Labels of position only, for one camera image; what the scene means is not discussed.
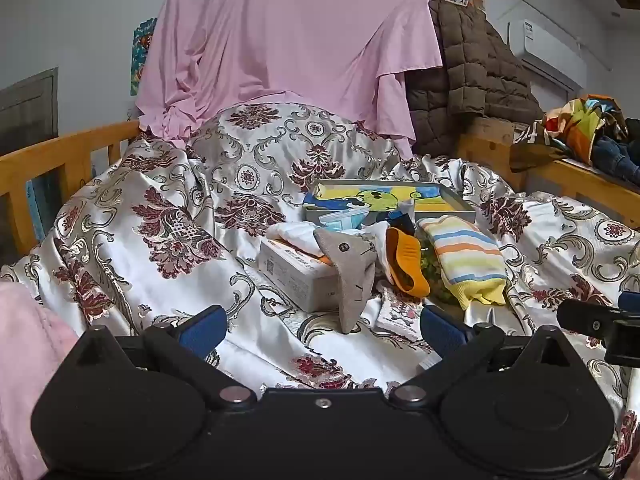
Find brown quilted jacket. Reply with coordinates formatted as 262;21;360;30
404;0;546;158

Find wooden bed frame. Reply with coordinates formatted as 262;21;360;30
457;120;640;231

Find white tissue box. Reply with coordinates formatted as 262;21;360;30
257;237;346;313

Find white air conditioner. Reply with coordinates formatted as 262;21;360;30
507;19;587;86

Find floral satin bedspread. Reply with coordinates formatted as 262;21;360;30
0;101;640;480

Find white sock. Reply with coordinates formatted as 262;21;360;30
360;222;401;286
265;221;322;248

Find pink bed sheet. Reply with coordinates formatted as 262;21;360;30
135;0;445;143

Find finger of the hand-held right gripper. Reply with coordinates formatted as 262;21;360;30
556;291;640;343
602;332;640;364

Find grey sock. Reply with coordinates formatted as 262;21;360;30
313;228;377;335

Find colourful patterned cloth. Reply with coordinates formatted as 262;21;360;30
542;94;631;166

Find blue face mask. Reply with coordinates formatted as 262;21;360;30
317;209;373;233

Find white cartoon printed pouch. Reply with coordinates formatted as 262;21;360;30
375;292;426;333

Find grey cartoon-lined tray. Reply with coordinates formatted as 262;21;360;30
302;179;477;226

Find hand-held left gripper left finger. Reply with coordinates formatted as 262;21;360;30
70;305;258;411

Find orange cloth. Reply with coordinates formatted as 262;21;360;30
386;226;431;297

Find brown printed cloth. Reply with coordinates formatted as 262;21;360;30
510;122;568;172

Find bag of green pieces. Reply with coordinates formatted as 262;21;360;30
420;240;461;306

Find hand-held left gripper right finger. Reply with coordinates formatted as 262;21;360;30
387;305;576;411

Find yellow cloth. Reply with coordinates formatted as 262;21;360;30
417;215;508;310

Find blue jeans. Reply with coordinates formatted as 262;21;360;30
592;119;640;186

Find pink fleece garment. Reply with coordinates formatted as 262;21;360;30
0;280;81;480

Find blue wall poster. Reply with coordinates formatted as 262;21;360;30
130;17;158;97

